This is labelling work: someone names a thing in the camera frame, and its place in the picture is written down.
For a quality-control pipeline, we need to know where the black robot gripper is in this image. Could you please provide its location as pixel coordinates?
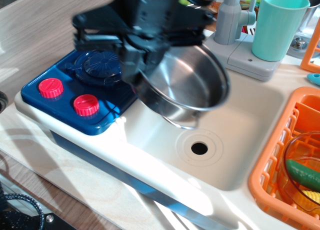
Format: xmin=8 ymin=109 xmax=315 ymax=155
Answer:
xmin=72 ymin=0 xmax=215 ymax=84

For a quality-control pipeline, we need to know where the stainless steel pan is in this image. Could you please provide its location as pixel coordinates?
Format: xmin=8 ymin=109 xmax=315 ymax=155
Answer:
xmin=132 ymin=45 xmax=230 ymax=130

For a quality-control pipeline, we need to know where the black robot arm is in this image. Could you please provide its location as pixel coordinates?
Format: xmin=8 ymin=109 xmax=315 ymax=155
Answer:
xmin=72 ymin=0 xmax=214 ymax=84

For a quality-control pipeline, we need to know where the blue toy stove top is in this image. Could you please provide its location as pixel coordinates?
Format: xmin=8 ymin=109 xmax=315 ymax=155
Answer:
xmin=20 ymin=50 xmax=137 ymax=136

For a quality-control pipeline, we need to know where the red stove knob right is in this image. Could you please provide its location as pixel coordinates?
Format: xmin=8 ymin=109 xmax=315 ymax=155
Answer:
xmin=73 ymin=94 xmax=100 ymax=117

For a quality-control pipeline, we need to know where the red stove knob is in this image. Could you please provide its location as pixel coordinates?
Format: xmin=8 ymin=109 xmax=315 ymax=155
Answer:
xmin=73 ymin=94 xmax=100 ymax=117
xmin=38 ymin=77 xmax=64 ymax=99

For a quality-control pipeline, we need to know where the red stove knob left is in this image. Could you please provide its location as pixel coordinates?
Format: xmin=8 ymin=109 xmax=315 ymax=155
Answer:
xmin=38 ymin=77 xmax=64 ymax=99

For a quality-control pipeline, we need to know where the cream toy sink unit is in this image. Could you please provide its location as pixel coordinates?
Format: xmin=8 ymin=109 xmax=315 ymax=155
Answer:
xmin=14 ymin=56 xmax=320 ymax=230

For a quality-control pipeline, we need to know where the grey toy faucet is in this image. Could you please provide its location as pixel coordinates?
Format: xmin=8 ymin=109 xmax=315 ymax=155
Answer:
xmin=204 ymin=0 xmax=280 ymax=81

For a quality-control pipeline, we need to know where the teal plastic cup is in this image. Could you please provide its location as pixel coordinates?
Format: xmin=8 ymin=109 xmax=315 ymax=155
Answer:
xmin=252 ymin=0 xmax=310 ymax=62

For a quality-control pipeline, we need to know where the steel pot with lid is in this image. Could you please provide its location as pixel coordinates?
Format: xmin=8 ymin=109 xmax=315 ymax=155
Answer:
xmin=286 ymin=0 xmax=320 ymax=59

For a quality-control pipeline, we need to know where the orange dish rack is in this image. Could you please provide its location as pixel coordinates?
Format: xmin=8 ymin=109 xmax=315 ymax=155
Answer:
xmin=248 ymin=86 xmax=320 ymax=230

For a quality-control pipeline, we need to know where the transparent orange bowl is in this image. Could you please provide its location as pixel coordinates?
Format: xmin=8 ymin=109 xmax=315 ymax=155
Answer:
xmin=277 ymin=131 xmax=320 ymax=210

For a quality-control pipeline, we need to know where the green toy cucumber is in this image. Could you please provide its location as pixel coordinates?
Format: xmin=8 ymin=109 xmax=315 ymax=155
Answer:
xmin=285 ymin=159 xmax=320 ymax=192

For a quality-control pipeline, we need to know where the yellow toy corn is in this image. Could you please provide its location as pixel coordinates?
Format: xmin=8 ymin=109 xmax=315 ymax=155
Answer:
xmin=293 ymin=190 xmax=320 ymax=215

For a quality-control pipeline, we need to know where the orange frame stand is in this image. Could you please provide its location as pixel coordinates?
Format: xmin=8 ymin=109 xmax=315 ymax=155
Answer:
xmin=300 ymin=20 xmax=320 ymax=74

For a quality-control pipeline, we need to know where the teal utensil handle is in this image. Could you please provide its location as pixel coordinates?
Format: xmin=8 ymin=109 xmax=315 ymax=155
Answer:
xmin=307 ymin=73 xmax=320 ymax=86

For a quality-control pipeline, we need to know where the black braided cable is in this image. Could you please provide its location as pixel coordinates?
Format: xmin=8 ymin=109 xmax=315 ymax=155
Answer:
xmin=0 ymin=193 xmax=45 ymax=230

